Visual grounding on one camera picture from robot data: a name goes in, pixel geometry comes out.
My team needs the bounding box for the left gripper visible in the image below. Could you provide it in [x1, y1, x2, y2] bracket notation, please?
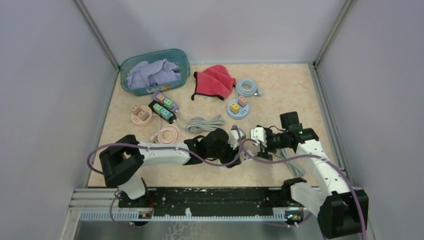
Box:
[206, 138, 243, 169]

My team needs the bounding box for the yellow USB charger plug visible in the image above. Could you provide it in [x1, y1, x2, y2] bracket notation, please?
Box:
[230, 102, 240, 114]

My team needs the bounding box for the round blue power socket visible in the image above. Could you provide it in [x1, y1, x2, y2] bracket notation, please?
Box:
[226, 99, 250, 120]

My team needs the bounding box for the pink USB charger plug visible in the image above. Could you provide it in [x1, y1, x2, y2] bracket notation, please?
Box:
[237, 95, 247, 108]

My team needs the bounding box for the blue-grey socket cable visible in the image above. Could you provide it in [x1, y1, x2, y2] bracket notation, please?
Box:
[235, 77, 264, 99]

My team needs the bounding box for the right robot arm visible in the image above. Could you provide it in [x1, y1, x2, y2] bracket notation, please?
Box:
[250, 124, 369, 239]

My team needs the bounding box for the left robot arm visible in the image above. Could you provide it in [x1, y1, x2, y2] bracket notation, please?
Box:
[99, 126, 246, 207]

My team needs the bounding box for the teal plug on black strip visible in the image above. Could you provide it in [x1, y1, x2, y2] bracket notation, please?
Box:
[161, 108, 173, 121]

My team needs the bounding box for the green plug on purple strip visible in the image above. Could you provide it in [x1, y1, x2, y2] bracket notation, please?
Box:
[163, 98, 175, 109]

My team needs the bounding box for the green plug on black strip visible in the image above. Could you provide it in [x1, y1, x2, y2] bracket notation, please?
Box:
[153, 103, 163, 115]

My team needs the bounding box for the pink plug on purple strip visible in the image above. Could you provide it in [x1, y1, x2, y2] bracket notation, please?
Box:
[156, 93, 166, 103]

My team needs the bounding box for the round pink power socket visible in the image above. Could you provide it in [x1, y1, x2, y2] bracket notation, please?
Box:
[130, 105, 154, 127]

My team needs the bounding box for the pink plug on pink socket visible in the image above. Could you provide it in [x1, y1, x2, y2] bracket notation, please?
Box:
[131, 104, 142, 115]

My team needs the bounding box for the black power strip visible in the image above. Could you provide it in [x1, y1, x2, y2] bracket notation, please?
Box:
[148, 100, 177, 124]

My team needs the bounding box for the purple power strip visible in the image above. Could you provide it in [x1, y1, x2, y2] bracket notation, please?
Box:
[151, 91, 180, 113]

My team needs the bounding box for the red microfiber cloth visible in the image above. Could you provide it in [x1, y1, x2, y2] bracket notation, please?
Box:
[191, 65, 237, 101]

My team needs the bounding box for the teal plastic bin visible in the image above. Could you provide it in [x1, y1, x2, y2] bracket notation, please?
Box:
[119, 48, 191, 96]

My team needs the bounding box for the lavender cloth in bin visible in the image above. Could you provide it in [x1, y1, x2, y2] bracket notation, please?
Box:
[126, 58, 181, 90]

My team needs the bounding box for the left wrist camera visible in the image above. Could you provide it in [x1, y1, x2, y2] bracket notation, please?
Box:
[227, 128, 246, 150]

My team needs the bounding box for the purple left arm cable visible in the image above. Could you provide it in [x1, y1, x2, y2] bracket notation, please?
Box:
[86, 125, 246, 176]

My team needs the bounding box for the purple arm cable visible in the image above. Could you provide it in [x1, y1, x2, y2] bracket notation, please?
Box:
[239, 138, 368, 240]
[86, 125, 246, 176]

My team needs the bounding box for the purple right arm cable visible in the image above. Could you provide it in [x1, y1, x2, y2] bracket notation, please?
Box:
[239, 138, 368, 240]

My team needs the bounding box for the bundled grey cable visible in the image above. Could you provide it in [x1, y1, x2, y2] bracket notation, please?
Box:
[175, 114, 226, 135]

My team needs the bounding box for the coiled pink cable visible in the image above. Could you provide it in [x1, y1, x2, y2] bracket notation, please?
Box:
[149, 115, 182, 145]

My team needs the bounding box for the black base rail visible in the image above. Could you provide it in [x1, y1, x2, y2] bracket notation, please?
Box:
[118, 187, 309, 222]

